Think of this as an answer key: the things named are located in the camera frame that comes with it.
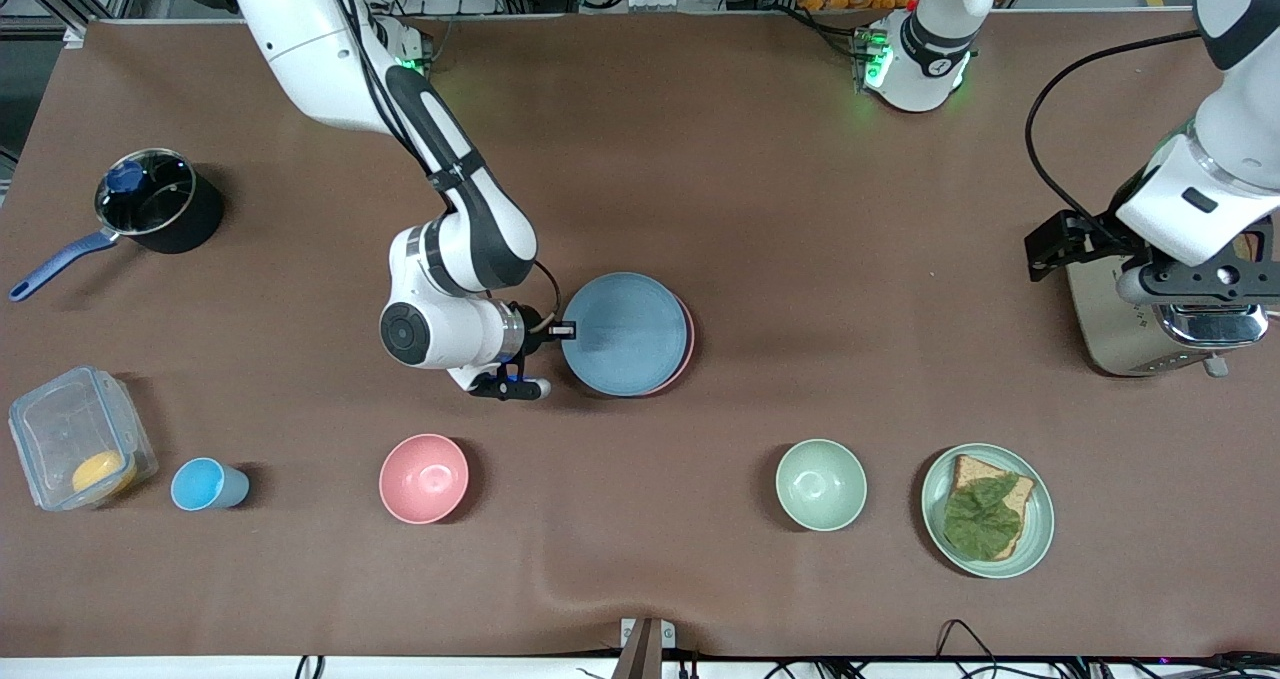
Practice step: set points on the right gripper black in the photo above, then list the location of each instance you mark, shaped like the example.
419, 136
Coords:
532, 326

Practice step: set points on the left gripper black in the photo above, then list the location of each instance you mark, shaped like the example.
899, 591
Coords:
1098, 238

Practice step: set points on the blue plate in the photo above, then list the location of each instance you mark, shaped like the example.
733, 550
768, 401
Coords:
625, 334

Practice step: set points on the pink plate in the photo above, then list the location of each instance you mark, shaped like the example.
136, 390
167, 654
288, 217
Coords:
690, 344

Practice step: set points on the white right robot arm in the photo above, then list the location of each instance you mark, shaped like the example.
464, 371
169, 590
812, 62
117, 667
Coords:
320, 39

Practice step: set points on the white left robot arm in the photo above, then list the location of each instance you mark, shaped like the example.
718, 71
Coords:
1160, 209

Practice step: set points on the beige and chrome toaster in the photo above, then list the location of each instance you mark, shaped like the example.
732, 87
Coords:
1110, 329

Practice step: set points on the pink bowl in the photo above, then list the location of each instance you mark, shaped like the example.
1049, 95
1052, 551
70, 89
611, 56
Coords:
424, 477

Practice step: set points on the brown bread slice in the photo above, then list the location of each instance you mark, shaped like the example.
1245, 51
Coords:
975, 469

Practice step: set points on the light green plate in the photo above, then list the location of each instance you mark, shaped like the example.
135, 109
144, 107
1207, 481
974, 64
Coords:
1040, 519

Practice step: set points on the green lettuce leaf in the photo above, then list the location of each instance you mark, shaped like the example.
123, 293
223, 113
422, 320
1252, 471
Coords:
982, 519

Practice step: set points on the light green bowl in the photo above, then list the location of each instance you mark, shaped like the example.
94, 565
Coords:
820, 484

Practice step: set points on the blue cup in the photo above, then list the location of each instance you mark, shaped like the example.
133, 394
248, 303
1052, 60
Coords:
200, 484

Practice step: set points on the orange round food piece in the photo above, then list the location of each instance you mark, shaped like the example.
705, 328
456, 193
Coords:
103, 472

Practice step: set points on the clear plastic container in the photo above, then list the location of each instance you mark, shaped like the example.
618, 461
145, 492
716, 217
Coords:
60, 429

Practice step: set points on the metal table bracket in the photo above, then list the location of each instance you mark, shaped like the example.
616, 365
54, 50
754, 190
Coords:
645, 649

